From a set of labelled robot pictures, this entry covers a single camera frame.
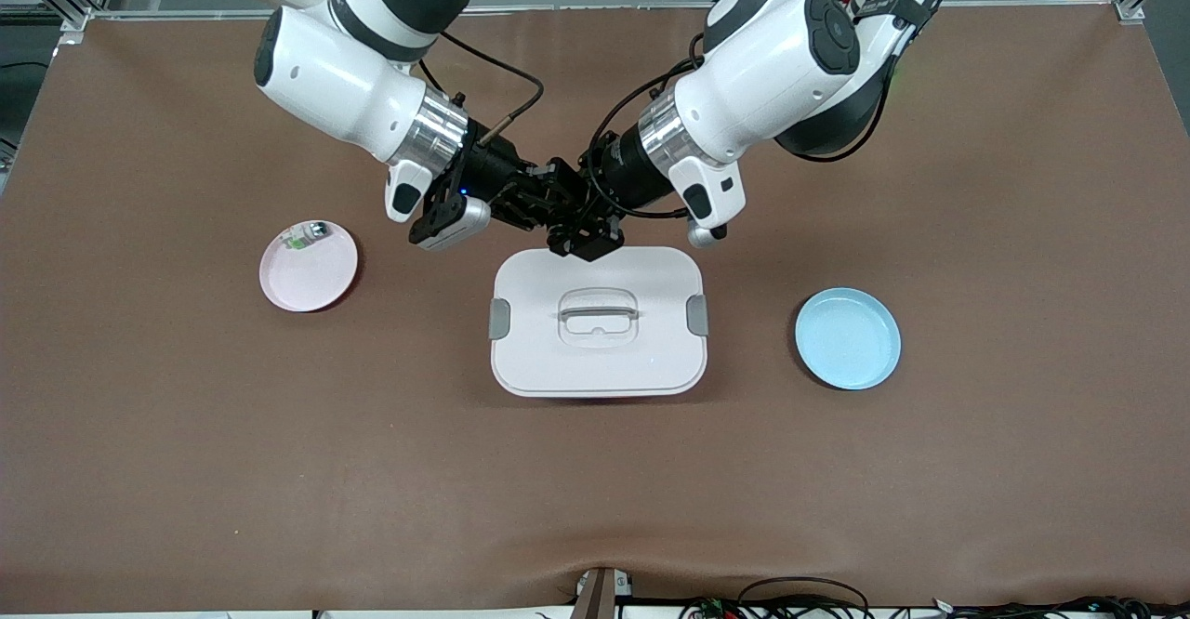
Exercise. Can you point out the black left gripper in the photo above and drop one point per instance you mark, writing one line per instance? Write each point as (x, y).
(625, 176)

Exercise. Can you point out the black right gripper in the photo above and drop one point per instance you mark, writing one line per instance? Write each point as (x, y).
(490, 169)

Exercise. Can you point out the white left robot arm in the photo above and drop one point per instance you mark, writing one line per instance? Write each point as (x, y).
(772, 71)

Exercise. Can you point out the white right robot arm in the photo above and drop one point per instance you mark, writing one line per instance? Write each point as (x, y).
(325, 80)

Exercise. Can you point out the white lidded storage box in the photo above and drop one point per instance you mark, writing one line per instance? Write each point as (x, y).
(595, 368)

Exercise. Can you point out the pink round plate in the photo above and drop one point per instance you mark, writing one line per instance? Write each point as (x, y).
(307, 284)

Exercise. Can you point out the brown table mat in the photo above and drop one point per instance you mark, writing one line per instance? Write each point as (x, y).
(595, 489)

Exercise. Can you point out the light blue round plate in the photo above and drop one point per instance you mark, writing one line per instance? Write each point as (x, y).
(846, 340)

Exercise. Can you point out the small green circuit board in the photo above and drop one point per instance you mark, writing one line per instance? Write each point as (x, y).
(712, 609)

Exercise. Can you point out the metal table edge bracket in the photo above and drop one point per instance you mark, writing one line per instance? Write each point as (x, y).
(600, 596)

